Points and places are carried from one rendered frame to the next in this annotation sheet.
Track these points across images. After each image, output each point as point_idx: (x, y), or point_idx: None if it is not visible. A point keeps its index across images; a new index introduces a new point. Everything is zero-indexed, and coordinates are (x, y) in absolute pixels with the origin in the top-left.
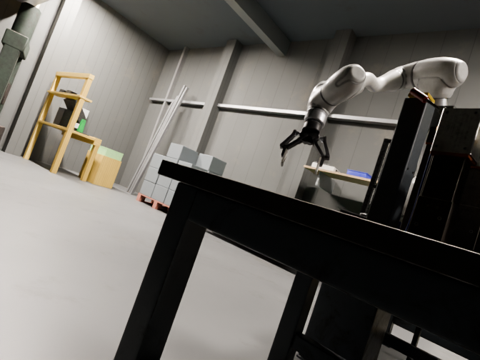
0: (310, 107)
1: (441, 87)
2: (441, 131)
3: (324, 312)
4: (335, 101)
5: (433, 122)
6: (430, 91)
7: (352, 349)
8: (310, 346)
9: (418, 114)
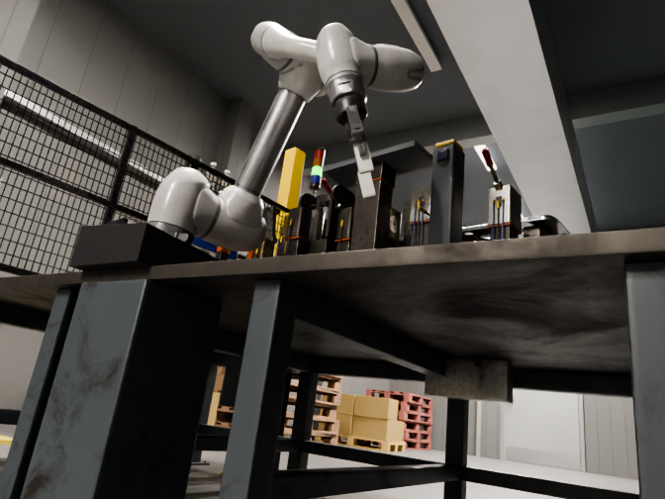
0: (356, 71)
1: (317, 91)
2: (512, 206)
3: (132, 431)
4: (382, 87)
5: (397, 160)
6: (307, 89)
7: (177, 469)
8: (289, 479)
9: (463, 169)
